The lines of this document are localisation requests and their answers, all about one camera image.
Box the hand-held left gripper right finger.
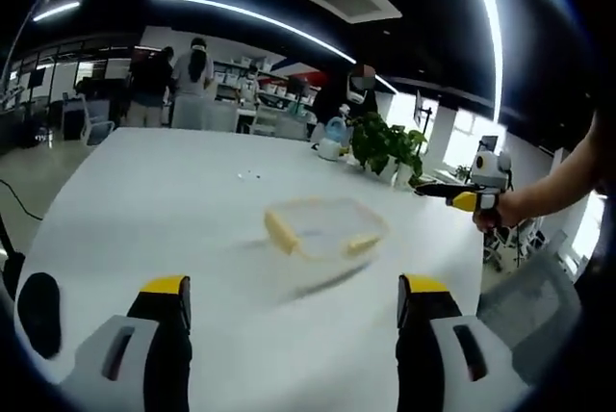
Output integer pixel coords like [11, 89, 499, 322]
[395, 272, 530, 412]

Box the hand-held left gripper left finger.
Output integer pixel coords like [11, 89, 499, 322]
[60, 274, 193, 412]

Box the person's right hand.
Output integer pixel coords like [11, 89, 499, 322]
[472, 194, 520, 235]

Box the green potted plant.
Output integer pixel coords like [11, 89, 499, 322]
[349, 112, 428, 188]

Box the monitor on stand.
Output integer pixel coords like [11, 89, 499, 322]
[416, 91, 435, 132]

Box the grey mesh office chair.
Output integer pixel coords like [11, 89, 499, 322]
[478, 250, 586, 384]

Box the black oval object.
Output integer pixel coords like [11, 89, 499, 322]
[16, 271, 63, 360]

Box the ceiling light strip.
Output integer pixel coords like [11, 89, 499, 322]
[149, 0, 358, 65]
[462, 0, 505, 120]
[32, 0, 82, 23]

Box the blue watering can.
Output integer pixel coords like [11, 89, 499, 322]
[325, 116, 350, 143]

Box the shelf with white boxes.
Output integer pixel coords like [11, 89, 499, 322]
[211, 58, 321, 113]

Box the white office chair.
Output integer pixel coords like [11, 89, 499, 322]
[76, 93, 116, 146]

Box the black floor cable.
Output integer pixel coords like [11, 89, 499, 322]
[0, 178, 44, 220]

